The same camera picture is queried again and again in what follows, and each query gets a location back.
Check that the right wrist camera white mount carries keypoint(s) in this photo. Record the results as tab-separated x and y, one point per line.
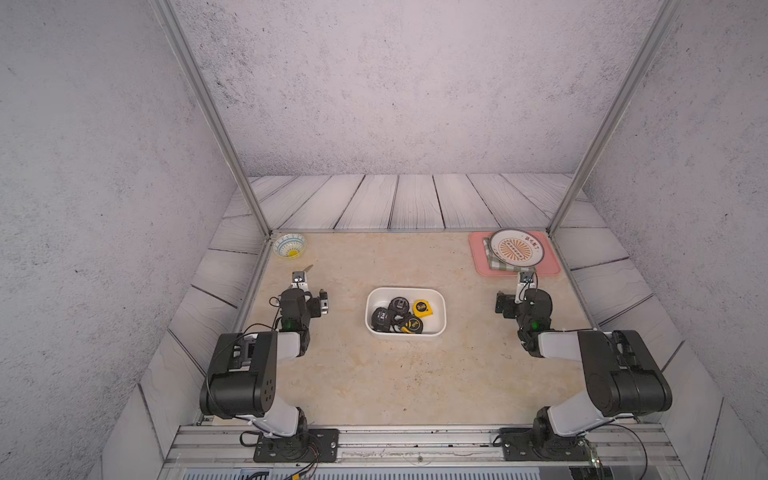
527	279

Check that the pink tray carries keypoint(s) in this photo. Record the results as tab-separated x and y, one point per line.
549	266

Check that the aluminium frame post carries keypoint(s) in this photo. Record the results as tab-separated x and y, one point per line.
637	70
174	33

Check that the right aluminium frame post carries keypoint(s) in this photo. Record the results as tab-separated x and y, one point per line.
637	70

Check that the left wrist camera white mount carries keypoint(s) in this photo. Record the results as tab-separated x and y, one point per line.
299	280

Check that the patterned ceramic bowl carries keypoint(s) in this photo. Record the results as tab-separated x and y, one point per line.
290	245

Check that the white plastic storage box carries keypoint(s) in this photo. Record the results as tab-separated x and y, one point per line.
434	325

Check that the dark grey 5M tape measure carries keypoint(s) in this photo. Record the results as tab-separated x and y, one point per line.
382	319

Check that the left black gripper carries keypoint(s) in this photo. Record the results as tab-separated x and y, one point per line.
315	308

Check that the left aluminium frame post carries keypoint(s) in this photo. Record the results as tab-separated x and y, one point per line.
174	33

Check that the white orange patterned plate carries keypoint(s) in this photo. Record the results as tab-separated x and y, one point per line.
517	248

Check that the round black tape measure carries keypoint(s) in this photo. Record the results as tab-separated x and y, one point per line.
400	306

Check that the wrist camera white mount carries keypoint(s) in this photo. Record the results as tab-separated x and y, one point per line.
527	279
299	280

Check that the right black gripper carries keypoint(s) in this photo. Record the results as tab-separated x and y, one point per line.
509	299

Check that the green checkered cloth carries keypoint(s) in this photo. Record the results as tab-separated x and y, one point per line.
494	262

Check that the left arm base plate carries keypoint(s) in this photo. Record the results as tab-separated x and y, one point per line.
311	446

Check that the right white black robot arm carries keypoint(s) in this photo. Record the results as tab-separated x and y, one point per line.
621	378

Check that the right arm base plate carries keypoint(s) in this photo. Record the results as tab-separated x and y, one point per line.
526	444

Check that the small yellow tape measure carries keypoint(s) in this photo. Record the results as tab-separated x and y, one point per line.
422	308

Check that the black yellow 3m tape measure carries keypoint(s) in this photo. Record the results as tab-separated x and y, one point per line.
411	325

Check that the aluminium front rail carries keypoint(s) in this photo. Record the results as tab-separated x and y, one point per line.
622	444

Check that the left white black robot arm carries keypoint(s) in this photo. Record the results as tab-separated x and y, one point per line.
241	380

